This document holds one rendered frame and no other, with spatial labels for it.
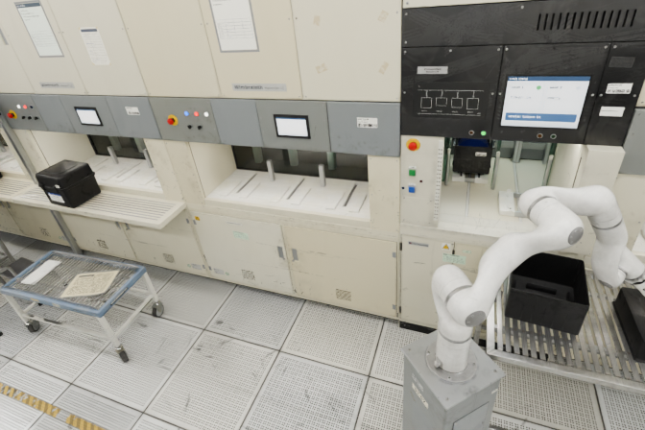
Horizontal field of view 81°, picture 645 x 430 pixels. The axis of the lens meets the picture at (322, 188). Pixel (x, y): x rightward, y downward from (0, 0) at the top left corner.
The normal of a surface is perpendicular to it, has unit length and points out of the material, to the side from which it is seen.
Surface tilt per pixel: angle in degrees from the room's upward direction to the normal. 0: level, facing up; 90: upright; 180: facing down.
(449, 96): 90
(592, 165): 90
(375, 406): 0
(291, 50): 90
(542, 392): 0
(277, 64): 90
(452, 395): 0
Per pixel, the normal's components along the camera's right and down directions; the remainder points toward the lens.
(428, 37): -0.35, 0.52
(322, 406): -0.10, -0.85
